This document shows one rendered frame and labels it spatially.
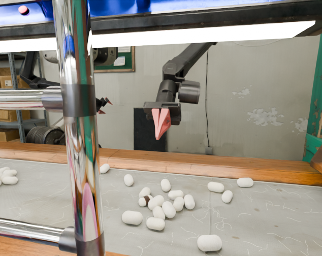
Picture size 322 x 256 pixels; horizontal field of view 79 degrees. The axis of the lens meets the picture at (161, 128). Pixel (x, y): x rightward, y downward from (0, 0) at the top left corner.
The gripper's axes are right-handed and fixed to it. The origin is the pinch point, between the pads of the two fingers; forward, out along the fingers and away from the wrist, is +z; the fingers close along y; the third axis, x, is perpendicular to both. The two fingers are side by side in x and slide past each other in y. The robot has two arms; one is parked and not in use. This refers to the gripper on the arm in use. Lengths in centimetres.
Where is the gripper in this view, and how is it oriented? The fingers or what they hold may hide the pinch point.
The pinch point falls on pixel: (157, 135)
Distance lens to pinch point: 49.9
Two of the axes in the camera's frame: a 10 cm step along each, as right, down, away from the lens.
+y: 9.8, 0.5, -2.0
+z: -1.7, 7.8, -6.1
